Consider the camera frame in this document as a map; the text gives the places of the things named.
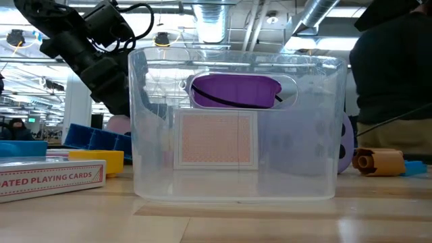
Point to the white building column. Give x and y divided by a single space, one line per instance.
76 111

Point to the person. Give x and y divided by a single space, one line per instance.
18 130
391 84

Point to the blue plastic tray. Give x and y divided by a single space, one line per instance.
91 140

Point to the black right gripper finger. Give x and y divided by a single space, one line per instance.
384 13

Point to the blue rounded toy block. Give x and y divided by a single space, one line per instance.
20 148

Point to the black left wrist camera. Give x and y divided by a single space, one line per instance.
108 23

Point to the brown toy block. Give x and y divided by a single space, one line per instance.
381 163

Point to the black ceiling device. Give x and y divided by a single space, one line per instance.
162 38
15 38

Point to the silver slanted ventilation duct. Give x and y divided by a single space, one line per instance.
315 13

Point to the yellow toy block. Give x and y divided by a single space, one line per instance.
94 160

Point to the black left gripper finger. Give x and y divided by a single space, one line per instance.
118 101

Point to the frosted clear plastic bin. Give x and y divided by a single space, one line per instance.
162 182

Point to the black cabinet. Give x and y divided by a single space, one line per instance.
96 121

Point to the pink foam die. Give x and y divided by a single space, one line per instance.
118 126

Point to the silver round ventilation duct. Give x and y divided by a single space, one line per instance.
211 23

